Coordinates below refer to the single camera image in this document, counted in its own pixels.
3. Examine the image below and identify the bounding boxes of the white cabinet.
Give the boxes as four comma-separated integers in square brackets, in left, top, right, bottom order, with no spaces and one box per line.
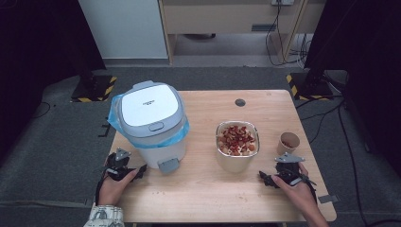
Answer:
[78,0,168,60]

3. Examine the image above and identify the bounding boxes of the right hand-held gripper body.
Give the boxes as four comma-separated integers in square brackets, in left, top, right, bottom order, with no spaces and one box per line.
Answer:
[273,152,305,187]

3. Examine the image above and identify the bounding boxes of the grey tape piece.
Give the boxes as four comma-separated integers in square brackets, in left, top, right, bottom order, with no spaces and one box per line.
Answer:
[317,194,341,204]

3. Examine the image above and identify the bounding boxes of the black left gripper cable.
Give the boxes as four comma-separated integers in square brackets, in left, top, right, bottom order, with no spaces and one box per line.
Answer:
[95,174,108,206]

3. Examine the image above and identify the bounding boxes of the light wooden desk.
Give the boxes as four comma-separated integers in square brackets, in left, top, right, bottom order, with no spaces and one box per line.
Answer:
[157,0,327,65]

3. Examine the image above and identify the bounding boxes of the white pedal trash can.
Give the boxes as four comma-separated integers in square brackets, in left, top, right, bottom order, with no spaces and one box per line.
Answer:
[108,79,191,175]

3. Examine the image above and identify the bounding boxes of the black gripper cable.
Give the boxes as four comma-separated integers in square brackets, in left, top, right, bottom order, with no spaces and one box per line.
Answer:
[303,175,318,203]
[95,174,108,206]

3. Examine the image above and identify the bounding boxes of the brown paper cup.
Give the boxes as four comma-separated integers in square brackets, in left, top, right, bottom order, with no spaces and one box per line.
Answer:
[276,131,301,156]

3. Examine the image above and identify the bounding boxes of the square metal container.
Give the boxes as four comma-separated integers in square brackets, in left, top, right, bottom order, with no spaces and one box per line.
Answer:
[215,120,261,174]

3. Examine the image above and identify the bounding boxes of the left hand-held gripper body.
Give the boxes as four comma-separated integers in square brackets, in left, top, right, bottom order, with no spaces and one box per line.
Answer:
[104,147,140,183]

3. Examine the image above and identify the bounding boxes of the pile of red food scraps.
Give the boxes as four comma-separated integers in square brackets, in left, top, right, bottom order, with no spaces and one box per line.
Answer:
[218,125,258,156]

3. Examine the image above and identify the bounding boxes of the black power cable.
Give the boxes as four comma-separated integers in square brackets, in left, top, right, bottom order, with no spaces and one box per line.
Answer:
[264,3,304,67]

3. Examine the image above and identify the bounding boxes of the blue trash bag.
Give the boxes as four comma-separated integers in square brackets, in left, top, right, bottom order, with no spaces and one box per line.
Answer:
[107,93,191,149]

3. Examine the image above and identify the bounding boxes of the black curtain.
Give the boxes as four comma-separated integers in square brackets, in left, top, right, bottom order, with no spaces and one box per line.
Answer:
[0,0,107,159]
[304,0,401,178]

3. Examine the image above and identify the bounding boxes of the person's right hand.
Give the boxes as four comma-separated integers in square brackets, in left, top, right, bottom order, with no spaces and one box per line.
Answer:
[271,163,320,218]

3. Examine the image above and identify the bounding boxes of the long black floor cable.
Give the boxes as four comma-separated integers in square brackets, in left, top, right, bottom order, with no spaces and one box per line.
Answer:
[337,100,370,227]

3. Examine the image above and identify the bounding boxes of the person's left hand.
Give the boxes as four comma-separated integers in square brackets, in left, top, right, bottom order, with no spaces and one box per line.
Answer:
[97,169,140,206]

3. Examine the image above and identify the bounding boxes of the black stand with striped base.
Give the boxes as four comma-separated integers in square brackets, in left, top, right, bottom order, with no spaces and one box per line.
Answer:
[70,56,118,103]
[286,67,335,102]

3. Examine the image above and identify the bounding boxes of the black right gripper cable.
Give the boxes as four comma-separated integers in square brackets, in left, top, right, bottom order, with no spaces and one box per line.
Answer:
[303,175,318,203]

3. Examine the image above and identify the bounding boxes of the tangle of cables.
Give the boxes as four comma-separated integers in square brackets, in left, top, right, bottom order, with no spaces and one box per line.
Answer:
[288,32,313,65]

